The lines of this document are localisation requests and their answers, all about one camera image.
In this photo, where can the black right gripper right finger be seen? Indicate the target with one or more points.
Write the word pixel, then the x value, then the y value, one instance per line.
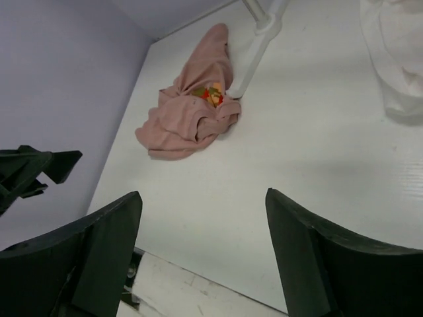
pixel 328 270

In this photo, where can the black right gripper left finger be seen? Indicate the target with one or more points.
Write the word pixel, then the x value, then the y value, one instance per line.
pixel 78 269

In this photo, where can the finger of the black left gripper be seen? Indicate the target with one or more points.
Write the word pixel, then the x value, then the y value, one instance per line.
pixel 21 167

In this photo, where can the pink t shirt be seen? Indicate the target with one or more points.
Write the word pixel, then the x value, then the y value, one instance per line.
pixel 195 110

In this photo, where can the white t shirt red print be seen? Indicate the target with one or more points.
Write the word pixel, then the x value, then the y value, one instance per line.
pixel 392 31

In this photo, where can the white clothes rack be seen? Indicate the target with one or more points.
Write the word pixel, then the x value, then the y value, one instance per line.
pixel 267 26

